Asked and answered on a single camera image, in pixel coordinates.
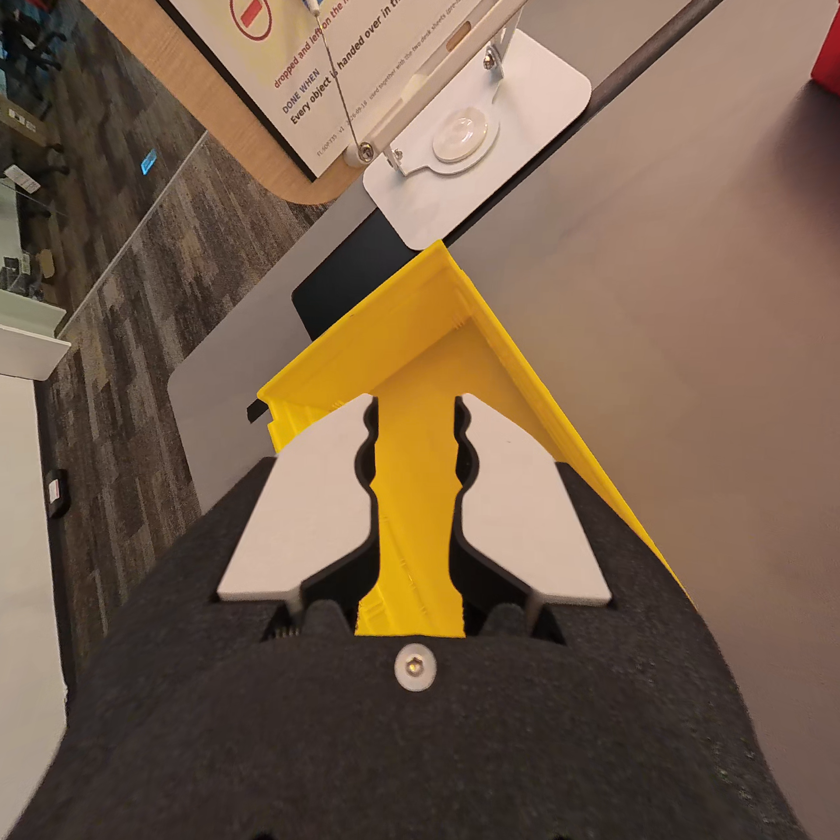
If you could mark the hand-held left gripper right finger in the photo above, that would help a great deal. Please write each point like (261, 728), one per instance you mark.
(525, 525)

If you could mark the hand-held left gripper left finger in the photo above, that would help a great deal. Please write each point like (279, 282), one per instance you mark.
(302, 518)

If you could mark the yellow plastic bin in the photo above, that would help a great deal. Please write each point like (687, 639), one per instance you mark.
(420, 341)

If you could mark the red plastic bin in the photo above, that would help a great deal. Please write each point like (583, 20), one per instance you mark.
(828, 46)

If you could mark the white metal stand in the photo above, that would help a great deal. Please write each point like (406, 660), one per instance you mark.
(525, 98)

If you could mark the instruction sheet on wooden board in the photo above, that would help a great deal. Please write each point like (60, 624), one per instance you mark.
(216, 98)

